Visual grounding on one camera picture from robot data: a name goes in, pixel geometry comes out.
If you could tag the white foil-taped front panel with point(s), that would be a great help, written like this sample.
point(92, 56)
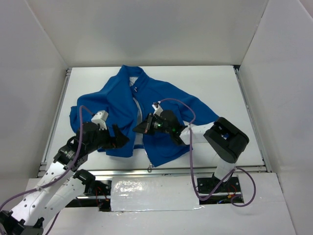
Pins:
point(169, 193)

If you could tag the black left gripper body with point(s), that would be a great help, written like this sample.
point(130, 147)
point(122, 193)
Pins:
point(111, 137)

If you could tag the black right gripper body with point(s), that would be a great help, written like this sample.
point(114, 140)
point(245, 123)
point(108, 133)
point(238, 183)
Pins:
point(149, 124)

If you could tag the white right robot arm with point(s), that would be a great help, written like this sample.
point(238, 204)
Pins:
point(226, 140)

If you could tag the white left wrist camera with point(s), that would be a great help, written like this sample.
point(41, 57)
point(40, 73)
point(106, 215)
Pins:
point(100, 119)

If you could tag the silver zipper pull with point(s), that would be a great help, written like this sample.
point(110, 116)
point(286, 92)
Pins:
point(149, 167)

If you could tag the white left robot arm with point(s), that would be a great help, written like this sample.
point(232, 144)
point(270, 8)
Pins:
point(63, 181)

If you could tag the aluminium front rail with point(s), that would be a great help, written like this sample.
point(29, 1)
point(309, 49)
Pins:
point(155, 171)

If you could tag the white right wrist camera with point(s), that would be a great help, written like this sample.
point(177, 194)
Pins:
point(157, 109)

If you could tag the blue zip-up fleece jacket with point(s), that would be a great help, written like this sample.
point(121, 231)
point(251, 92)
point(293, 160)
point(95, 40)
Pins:
point(129, 92)

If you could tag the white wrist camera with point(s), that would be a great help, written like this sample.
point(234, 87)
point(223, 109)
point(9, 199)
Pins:
point(157, 109)
point(100, 119)

